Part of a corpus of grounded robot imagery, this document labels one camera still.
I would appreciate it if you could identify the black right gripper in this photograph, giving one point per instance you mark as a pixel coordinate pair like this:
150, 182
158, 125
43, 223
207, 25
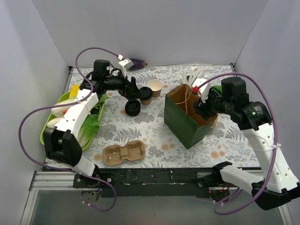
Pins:
204, 108

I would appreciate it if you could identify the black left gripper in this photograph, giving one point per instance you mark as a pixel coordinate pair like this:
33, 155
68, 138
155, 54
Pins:
129, 87

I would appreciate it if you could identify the black coffee cup lid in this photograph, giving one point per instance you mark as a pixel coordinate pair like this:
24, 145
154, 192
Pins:
147, 93

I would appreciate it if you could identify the dark green paper bag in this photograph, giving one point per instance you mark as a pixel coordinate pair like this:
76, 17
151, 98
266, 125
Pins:
180, 116

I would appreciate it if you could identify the brown cardboard cup carrier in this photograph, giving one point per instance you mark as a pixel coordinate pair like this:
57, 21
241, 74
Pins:
214, 123

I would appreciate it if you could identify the brown paper coffee cup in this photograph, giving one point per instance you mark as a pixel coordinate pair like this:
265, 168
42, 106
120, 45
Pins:
146, 101

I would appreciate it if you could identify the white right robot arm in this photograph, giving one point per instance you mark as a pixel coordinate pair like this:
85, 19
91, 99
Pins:
279, 185

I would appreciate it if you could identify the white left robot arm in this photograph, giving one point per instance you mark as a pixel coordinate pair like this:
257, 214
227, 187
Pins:
71, 155

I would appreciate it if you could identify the green bok choy toy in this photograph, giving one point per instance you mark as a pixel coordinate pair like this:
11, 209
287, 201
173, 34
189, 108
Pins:
218, 89

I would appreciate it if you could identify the yellow corn toy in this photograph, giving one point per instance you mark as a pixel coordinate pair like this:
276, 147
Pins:
74, 91

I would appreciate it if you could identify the purple eggplant toy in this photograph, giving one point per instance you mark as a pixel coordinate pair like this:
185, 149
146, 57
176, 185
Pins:
137, 64

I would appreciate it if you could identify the black lid stack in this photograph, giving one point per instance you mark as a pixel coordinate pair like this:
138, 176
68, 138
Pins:
133, 107

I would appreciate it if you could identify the green plastic vegetable tray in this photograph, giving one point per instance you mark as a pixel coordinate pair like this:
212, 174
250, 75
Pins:
69, 126

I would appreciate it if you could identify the green leafy lettuce toy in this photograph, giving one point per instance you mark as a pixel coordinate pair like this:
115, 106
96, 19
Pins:
88, 128

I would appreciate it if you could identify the large napa cabbage toy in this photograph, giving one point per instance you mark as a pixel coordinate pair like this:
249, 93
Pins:
57, 109

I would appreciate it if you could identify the floral patterned table mat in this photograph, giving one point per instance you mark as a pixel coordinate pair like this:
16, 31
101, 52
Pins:
163, 149

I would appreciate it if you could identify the white daikon radish toy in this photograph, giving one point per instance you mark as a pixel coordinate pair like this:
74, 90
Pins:
52, 123

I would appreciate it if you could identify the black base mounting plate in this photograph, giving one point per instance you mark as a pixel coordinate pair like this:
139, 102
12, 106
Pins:
152, 182

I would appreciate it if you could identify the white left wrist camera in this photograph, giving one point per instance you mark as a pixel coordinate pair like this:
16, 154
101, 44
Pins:
124, 65

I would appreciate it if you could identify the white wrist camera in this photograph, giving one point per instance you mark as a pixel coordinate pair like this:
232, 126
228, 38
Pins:
124, 65
201, 90

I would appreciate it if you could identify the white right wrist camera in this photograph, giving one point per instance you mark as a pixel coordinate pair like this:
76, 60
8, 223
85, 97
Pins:
201, 90

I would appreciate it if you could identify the aluminium frame rail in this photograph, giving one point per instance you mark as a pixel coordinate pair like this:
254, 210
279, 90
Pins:
52, 181

